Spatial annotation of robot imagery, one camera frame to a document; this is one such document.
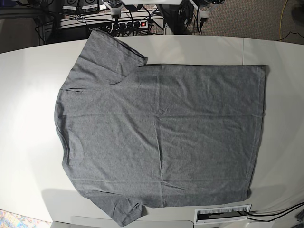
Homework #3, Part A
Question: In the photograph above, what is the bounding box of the grey T-shirt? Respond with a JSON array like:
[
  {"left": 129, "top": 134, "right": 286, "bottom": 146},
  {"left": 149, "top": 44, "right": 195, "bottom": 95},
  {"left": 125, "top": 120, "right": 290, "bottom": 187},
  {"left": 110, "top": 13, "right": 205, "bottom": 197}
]
[{"left": 55, "top": 30, "right": 266, "bottom": 227}]

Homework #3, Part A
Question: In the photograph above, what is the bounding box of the black power strip red switch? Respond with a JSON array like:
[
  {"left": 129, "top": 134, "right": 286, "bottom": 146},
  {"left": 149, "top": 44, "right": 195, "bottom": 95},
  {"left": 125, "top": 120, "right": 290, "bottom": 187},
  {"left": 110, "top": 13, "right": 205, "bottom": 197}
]
[{"left": 89, "top": 20, "right": 149, "bottom": 37}]

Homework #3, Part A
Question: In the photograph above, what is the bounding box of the white cable grommet box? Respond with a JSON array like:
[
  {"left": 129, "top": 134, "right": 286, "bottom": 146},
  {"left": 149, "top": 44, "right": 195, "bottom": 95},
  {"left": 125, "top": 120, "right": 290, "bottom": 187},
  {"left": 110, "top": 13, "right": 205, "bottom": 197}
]
[{"left": 193, "top": 204, "right": 252, "bottom": 225}]

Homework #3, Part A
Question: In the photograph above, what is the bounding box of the yellow cable on carpet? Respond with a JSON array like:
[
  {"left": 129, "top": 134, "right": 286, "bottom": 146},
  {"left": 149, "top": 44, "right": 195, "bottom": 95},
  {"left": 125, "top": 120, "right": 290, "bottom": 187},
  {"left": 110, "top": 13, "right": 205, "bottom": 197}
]
[{"left": 275, "top": 0, "right": 304, "bottom": 41}]

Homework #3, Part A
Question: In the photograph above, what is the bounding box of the black cable pair on table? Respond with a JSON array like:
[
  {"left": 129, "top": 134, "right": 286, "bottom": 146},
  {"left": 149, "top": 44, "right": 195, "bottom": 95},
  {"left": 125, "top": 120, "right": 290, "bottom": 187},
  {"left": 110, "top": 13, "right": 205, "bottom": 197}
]
[{"left": 237, "top": 202, "right": 304, "bottom": 223}]

